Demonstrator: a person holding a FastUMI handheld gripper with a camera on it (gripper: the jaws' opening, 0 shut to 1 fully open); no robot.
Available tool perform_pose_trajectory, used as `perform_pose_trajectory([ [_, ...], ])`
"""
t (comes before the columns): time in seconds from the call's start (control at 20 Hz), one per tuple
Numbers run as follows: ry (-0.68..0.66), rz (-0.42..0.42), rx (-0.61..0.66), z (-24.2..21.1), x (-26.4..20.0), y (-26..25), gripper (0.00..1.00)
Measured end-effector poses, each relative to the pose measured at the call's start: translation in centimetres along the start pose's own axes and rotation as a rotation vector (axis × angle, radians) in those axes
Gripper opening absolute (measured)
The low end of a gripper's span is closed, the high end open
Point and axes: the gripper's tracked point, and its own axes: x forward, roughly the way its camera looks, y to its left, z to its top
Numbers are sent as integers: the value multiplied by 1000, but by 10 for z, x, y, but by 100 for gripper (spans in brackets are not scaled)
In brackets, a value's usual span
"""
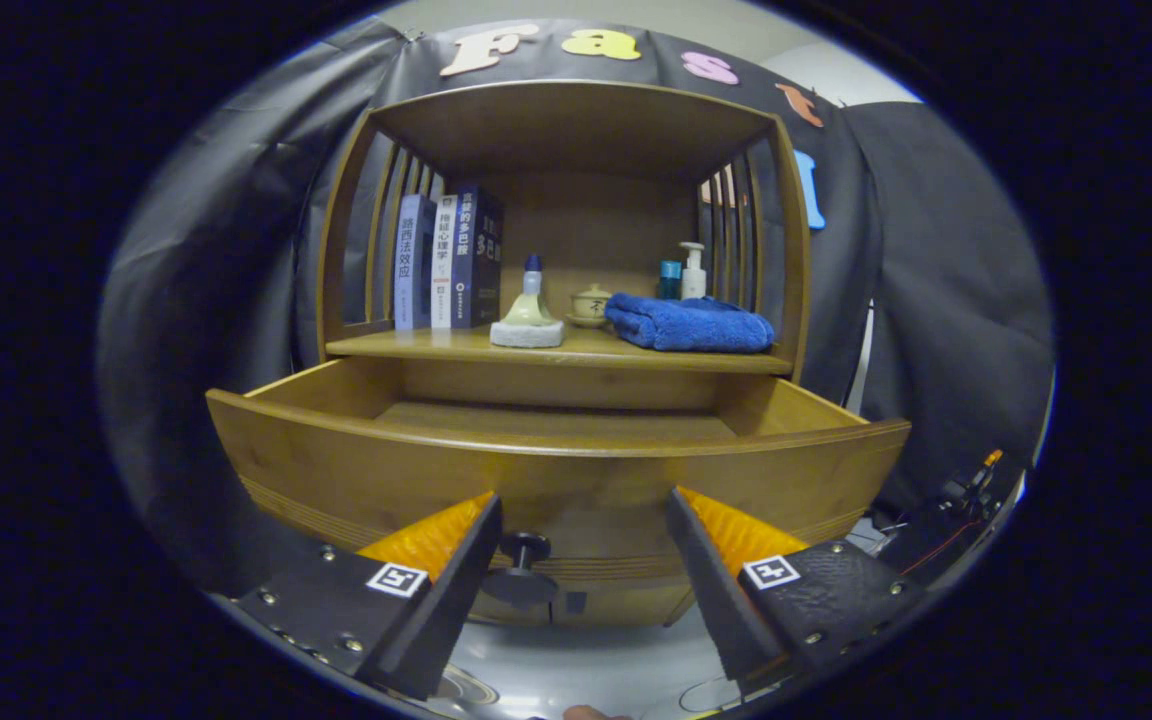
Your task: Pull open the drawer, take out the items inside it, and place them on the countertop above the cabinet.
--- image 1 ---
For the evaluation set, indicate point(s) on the blue folded towel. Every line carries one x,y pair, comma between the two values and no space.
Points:
686,325

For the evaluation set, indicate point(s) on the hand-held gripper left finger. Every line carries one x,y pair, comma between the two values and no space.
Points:
446,610

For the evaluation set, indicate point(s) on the wooden drawer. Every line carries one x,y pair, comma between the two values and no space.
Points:
576,470

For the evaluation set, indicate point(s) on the wooden cabinet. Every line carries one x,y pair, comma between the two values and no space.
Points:
596,220

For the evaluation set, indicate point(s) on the wooden cabinet door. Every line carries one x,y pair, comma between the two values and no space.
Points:
636,606

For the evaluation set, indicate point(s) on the black equipment with orange tip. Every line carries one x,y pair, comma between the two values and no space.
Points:
936,530

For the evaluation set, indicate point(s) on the white book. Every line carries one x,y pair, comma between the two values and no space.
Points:
444,265

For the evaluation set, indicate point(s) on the dark blue book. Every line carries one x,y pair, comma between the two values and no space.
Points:
481,260

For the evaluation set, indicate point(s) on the black drawer knob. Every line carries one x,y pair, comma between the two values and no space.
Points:
526,547

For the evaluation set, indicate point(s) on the light blue book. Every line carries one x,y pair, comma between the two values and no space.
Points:
411,265

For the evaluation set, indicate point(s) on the teal bottle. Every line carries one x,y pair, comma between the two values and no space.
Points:
669,280

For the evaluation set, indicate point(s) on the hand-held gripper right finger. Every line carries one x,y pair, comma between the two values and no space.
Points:
711,600

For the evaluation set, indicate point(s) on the white bottle with blue cap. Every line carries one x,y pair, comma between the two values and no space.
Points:
532,275

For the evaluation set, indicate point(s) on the wooden countertop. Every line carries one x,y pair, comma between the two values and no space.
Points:
596,350

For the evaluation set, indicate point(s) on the beige lidded teacup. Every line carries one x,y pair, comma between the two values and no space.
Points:
591,305

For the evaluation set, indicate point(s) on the white pump bottle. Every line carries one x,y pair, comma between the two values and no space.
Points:
693,280

